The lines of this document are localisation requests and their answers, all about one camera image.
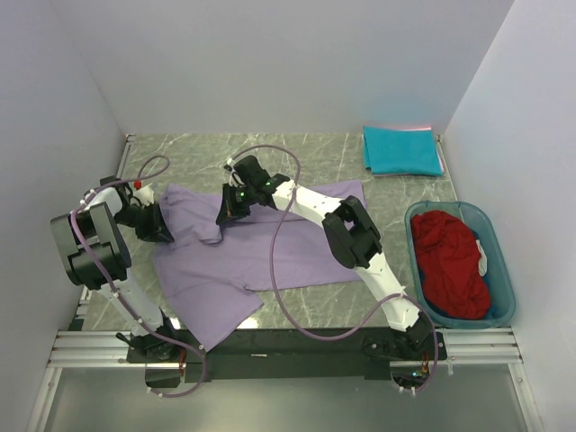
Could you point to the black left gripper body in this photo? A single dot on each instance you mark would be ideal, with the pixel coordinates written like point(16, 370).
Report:
point(147, 221)

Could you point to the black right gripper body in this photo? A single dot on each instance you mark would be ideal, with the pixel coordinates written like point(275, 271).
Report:
point(238, 193)

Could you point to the purple t-shirt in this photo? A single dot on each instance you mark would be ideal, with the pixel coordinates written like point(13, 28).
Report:
point(211, 275)

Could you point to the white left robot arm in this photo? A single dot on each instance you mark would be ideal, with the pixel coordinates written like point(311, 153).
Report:
point(95, 255)

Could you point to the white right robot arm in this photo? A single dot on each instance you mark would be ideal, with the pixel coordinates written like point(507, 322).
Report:
point(353, 240)

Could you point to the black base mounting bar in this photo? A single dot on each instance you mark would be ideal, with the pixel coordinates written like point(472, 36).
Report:
point(279, 353)

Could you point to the folded teal t-shirt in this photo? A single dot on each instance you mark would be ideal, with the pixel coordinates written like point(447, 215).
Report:
point(395, 152)

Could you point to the red t-shirt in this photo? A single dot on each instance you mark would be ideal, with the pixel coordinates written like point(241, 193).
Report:
point(448, 258)

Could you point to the white cloth in basket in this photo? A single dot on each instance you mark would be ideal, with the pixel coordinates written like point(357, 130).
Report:
point(483, 260)

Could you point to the blue plastic laundry basket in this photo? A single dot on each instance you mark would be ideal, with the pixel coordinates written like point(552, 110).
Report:
point(502, 299)

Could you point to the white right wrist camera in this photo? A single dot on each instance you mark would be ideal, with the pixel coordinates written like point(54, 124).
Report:
point(234, 178)

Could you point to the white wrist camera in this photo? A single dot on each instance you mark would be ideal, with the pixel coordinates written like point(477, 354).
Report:
point(234, 178)
point(143, 194)

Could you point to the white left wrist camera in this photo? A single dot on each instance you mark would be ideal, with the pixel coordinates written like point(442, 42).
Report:
point(143, 194)

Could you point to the aluminium frame rail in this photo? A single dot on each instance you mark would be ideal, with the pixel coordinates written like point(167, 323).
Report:
point(102, 349)

